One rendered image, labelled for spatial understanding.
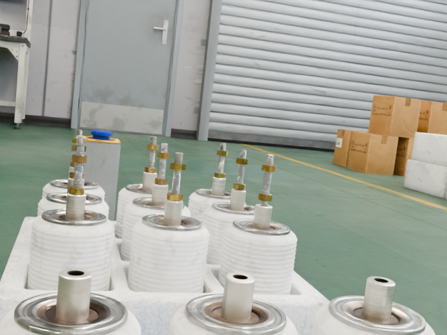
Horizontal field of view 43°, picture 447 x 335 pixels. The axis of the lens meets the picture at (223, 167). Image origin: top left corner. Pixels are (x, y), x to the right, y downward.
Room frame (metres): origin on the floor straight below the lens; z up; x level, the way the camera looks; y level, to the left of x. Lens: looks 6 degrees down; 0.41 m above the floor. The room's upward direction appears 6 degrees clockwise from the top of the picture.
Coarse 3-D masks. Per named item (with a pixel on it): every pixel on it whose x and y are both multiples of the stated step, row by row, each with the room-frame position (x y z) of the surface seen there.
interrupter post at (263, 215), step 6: (258, 204) 0.73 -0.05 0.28; (258, 210) 0.72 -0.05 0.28; (264, 210) 0.72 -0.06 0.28; (270, 210) 0.72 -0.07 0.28; (258, 216) 0.72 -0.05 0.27; (264, 216) 0.72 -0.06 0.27; (270, 216) 0.72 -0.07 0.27; (258, 222) 0.72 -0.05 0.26; (264, 222) 0.72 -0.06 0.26; (270, 222) 0.72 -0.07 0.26; (258, 228) 0.72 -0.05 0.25; (264, 228) 0.72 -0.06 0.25
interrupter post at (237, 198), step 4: (232, 192) 0.83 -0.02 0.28; (236, 192) 0.83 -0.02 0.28; (240, 192) 0.83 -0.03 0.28; (244, 192) 0.83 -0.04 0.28; (232, 196) 0.83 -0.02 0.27; (236, 196) 0.83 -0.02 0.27; (240, 196) 0.83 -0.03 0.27; (244, 196) 0.83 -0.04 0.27; (232, 200) 0.83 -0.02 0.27; (236, 200) 0.83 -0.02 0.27; (240, 200) 0.83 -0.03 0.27; (244, 200) 0.84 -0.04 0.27; (232, 204) 0.83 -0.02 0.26; (236, 204) 0.83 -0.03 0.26; (240, 204) 0.83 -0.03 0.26; (244, 204) 0.84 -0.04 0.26; (232, 208) 0.83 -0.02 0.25; (236, 208) 0.83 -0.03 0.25; (240, 208) 0.83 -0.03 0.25
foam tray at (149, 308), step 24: (24, 240) 0.80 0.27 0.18; (120, 240) 0.86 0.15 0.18; (24, 264) 0.69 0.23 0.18; (120, 264) 0.73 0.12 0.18; (0, 288) 0.60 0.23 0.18; (24, 288) 0.60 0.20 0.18; (120, 288) 0.64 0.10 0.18; (216, 288) 0.68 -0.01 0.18; (312, 288) 0.72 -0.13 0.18; (0, 312) 0.57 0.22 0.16; (144, 312) 0.61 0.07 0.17; (168, 312) 0.62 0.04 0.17; (288, 312) 0.66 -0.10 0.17; (312, 312) 0.67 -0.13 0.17
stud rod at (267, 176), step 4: (268, 156) 0.72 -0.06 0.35; (272, 156) 0.72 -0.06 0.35; (268, 160) 0.72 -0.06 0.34; (272, 160) 0.72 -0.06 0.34; (268, 164) 0.72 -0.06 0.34; (272, 164) 0.72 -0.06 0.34; (268, 172) 0.72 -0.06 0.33; (264, 176) 0.72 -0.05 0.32; (268, 176) 0.72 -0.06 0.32; (264, 180) 0.72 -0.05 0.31; (268, 180) 0.72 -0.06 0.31; (264, 184) 0.72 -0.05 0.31; (268, 184) 0.72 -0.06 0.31; (264, 188) 0.72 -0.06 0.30; (268, 188) 0.72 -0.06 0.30; (264, 192) 0.72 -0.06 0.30; (268, 192) 0.72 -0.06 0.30; (264, 204) 0.72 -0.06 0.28
